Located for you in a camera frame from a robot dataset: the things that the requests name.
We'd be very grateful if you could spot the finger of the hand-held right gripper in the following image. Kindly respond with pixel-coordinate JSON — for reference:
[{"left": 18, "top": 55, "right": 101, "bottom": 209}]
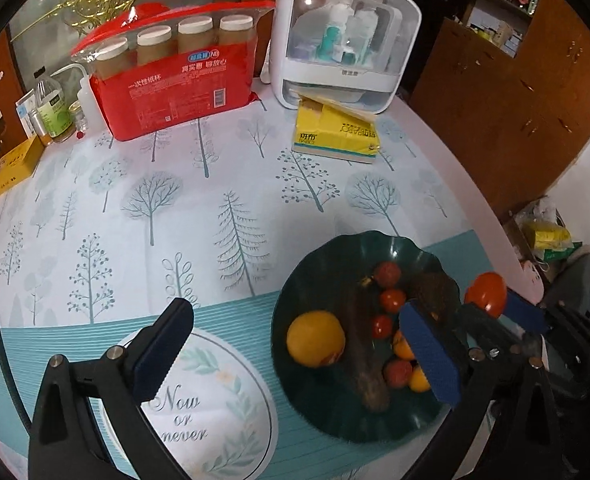
[
  {"left": 455, "top": 302, "right": 526, "bottom": 361},
  {"left": 505, "top": 290, "right": 551, "bottom": 351}
]

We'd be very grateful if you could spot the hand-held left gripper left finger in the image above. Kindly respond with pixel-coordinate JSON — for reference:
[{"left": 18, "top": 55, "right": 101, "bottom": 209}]
[{"left": 27, "top": 297, "right": 196, "bottom": 480}]

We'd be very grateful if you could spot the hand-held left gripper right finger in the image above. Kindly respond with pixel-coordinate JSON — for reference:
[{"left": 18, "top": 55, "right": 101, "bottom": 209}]
[{"left": 399, "top": 299, "right": 562, "bottom": 480}]

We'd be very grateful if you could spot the large red tomato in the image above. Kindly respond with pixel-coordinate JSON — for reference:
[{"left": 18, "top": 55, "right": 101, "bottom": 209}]
[{"left": 464, "top": 272, "right": 508, "bottom": 320}]

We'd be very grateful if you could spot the dark avocado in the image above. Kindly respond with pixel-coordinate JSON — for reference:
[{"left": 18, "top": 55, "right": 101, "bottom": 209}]
[{"left": 407, "top": 272, "right": 460, "bottom": 321}]

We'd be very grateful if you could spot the large yellow orange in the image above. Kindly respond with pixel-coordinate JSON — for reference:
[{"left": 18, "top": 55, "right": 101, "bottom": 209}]
[{"left": 286, "top": 311, "right": 347, "bottom": 368}]

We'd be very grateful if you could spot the dark green scalloped plate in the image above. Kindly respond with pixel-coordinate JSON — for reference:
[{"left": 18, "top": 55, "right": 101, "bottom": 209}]
[{"left": 271, "top": 230, "right": 462, "bottom": 443}]

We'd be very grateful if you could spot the small orange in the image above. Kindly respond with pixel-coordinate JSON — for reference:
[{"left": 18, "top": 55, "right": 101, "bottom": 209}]
[
  {"left": 408, "top": 366, "right": 432, "bottom": 392},
  {"left": 392, "top": 330, "right": 417, "bottom": 361}
]

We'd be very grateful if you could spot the red cherry tomato bottom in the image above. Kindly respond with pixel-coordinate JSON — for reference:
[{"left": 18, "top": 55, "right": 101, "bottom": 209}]
[{"left": 383, "top": 360, "right": 407, "bottom": 390}]

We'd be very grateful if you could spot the grey chair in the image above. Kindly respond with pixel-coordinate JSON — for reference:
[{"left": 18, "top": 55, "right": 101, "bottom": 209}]
[{"left": 540, "top": 245, "right": 590, "bottom": 311}]

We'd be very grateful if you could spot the yellow plastic bag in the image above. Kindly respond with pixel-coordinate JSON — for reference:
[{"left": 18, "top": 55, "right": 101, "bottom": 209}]
[{"left": 520, "top": 210, "right": 583, "bottom": 263}]

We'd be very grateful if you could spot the tree print tablecloth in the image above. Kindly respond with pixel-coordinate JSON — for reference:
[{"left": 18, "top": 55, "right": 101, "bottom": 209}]
[{"left": 0, "top": 95, "right": 541, "bottom": 480}]

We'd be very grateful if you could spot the brown wooden cabinet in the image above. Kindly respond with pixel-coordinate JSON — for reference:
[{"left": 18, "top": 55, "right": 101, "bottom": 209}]
[{"left": 407, "top": 0, "right": 590, "bottom": 216}]

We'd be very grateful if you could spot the yellow tissue pack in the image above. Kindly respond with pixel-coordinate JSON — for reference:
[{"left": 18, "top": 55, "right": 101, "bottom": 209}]
[{"left": 291, "top": 92, "right": 382, "bottom": 165}]

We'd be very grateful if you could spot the yellow cardboard box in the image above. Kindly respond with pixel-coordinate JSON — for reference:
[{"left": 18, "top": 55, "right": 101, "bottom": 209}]
[{"left": 0, "top": 135, "right": 43, "bottom": 197}]

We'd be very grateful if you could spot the small glass jar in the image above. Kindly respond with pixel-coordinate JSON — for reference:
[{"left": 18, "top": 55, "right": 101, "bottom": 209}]
[{"left": 67, "top": 101, "right": 90, "bottom": 136}]

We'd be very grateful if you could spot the red paper cup package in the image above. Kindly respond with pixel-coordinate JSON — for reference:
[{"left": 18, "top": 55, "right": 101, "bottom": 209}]
[{"left": 70, "top": 1, "right": 276, "bottom": 142}]

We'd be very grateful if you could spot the small metal can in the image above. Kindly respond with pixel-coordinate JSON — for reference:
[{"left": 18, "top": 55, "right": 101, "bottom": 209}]
[{"left": 27, "top": 110, "right": 56, "bottom": 147}]

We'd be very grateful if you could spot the white squeeze bottle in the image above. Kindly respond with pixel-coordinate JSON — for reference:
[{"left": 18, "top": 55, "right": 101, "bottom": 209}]
[{"left": 50, "top": 62, "right": 106, "bottom": 133}]

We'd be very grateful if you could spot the green label glass bottle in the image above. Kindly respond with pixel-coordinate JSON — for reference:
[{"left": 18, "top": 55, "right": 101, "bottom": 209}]
[{"left": 34, "top": 72, "right": 76, "bottom": 145}]

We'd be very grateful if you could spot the blue white carton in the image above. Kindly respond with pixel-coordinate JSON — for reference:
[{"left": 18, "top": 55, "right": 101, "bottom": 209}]
[{"left": 16, "top": 91, "right": 38, "bottom": 138}]

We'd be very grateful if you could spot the shelf of small bottles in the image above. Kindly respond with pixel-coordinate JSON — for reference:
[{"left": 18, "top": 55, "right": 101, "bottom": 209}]
[{"left": 455, "top": 0, "right": 546, "bottom": 58}]

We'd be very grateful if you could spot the white cosmetics storage box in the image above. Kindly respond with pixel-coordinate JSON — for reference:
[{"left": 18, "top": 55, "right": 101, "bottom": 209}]
[{"left": 262, "top": 0, "right": 422, "bottom": 110}]

